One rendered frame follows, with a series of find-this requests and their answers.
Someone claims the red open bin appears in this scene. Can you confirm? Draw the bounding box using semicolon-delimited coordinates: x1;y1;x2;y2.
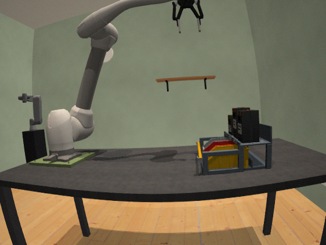
203;140;236;152

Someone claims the yellow bin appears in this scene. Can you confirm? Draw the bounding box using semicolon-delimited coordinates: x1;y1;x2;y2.
208;145;249;170

